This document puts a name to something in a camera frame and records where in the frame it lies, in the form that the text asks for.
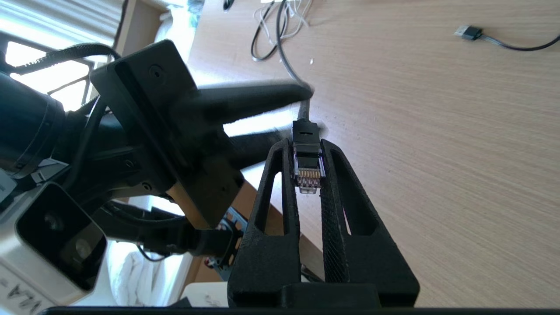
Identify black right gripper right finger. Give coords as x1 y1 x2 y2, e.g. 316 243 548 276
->
322 140 420 307

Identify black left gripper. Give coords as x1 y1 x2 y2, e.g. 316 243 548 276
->
90 39 313 228

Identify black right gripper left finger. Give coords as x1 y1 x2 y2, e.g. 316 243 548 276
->
227 139 302 307

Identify black ethernet cable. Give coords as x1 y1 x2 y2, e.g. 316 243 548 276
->
250 0 327 196

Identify white power adapter with cord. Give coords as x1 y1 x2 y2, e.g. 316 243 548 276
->
253 0 314 39

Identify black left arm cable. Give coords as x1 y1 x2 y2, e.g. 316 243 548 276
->
13 43 232 263

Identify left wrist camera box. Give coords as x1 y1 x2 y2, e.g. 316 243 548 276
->
0 182 108 307

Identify black USB cable white tip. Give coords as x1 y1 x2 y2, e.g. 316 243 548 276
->
454 24 560 52

